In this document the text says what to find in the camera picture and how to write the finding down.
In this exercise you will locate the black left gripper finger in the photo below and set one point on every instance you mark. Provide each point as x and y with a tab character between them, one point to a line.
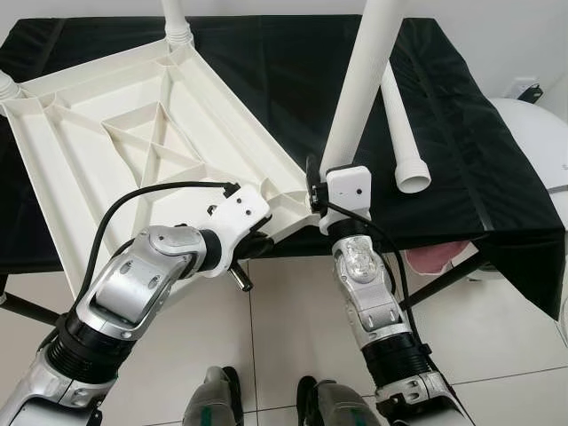
257	245

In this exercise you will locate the white plastic table leg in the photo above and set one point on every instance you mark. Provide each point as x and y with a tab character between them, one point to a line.
175	18
7	84
364	80
399	124

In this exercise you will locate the white plastic table top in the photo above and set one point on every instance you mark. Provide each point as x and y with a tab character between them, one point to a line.
89	151

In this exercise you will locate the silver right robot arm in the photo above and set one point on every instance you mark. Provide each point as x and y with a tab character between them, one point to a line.
373	293

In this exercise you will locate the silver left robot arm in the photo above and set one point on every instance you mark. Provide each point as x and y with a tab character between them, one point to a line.
124	293

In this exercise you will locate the grey robot left leg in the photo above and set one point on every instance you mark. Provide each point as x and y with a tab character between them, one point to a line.
211	404

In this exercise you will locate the grey robot leg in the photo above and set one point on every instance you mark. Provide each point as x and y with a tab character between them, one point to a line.
211	404
333	406

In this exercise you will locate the pink object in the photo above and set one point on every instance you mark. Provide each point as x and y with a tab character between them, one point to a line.
439	256

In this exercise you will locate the black metal table leg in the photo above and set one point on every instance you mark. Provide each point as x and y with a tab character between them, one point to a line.
444	282
27	309

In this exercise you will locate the grey robot right leg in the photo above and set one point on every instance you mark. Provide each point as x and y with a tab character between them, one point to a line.
333	406

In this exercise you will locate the black tablecloth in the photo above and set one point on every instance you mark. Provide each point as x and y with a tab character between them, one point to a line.
497	133

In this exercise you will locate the black power plug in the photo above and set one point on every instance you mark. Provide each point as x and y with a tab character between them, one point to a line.
531	91

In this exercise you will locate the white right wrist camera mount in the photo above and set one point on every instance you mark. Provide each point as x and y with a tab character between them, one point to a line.
346	191

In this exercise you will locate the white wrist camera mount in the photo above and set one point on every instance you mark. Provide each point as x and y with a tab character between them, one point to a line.
346	191
240	213

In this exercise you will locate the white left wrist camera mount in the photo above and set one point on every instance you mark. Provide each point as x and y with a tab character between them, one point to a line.
240	213

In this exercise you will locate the white wall socket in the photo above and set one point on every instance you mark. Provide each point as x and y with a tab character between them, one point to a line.
519	86

